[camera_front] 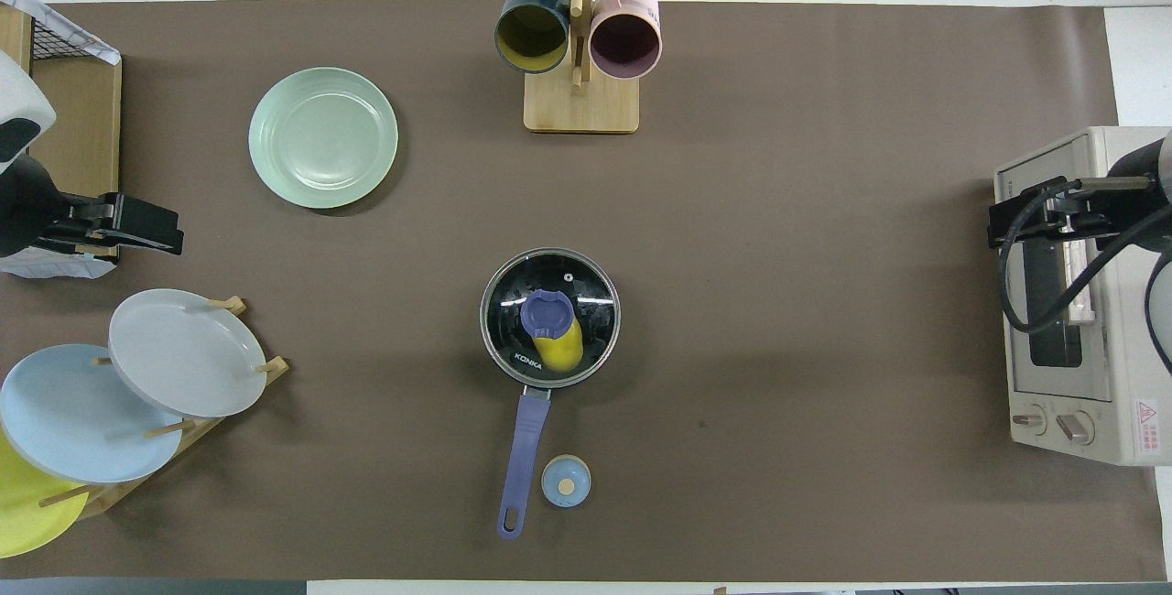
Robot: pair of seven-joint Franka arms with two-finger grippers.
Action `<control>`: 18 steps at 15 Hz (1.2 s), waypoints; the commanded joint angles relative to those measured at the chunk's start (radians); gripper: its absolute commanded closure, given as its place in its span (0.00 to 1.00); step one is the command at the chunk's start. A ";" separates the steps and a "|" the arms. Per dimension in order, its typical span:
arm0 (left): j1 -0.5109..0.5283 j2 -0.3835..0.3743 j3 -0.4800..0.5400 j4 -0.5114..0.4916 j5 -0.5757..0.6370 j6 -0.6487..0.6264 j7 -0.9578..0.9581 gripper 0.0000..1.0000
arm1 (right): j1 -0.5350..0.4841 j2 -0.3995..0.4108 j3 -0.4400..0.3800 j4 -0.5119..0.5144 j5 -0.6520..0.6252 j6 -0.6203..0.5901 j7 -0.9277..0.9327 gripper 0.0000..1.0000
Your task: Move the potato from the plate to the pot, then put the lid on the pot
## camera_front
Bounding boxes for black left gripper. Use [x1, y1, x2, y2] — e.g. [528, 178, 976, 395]
[0, 152, 185, 258]

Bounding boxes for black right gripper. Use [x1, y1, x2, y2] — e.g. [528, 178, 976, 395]
[987, 139, 1172, 250]

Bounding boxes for glass lid with blue knob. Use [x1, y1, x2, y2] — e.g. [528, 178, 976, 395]
[480, 248, 622, 389]

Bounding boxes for grey plate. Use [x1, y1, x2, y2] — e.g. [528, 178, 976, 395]
[108, 288, 268, 419]

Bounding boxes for green plate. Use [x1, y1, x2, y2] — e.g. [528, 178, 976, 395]
[248, 67, 400, 211]

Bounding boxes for light blue plate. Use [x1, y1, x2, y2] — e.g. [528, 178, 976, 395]
[0, 344, 184, 485]

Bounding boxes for wooden plate rack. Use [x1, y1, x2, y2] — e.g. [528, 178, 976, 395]
[38, 296, 290, 520]

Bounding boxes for yellow plate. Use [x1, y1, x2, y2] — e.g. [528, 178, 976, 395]
[0, 430, 90, 559]

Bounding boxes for white crumpled bag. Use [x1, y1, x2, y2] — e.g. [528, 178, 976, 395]
[0, 245, 118, 281]

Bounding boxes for wooden shelf boards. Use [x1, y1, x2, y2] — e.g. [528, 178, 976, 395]
[0, 5, 123, 259]

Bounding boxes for beige toaster oven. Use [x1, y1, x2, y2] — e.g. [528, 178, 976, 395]
[994, 126, 1172, 467]

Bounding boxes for brown table mat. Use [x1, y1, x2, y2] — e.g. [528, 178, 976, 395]
[0, 0, 1168, 582]

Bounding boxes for white patterned cloth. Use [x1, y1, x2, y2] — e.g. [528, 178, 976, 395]
[0, 0, 122, 66]

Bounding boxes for dark teal mug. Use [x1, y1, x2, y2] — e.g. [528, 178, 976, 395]
[494, 0, 571, 75]

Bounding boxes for pink ribbed mug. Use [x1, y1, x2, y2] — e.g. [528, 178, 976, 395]
[589, 0, 663, 81]

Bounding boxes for dark blue saucepan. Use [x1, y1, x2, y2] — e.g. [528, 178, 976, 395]
[480, 247, 622, 539]

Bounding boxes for wooden mug tree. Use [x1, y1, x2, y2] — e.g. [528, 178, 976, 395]
[492, 0, 670, 135]

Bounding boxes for small blue round timer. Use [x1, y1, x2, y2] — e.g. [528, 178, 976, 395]
[541, 454, 592, 510]

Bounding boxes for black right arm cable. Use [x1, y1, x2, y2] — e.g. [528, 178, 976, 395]
[998, 178, 1172, 374]

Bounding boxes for black wire basket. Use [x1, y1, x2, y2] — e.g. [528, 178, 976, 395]
[30, 14, 120, 62]

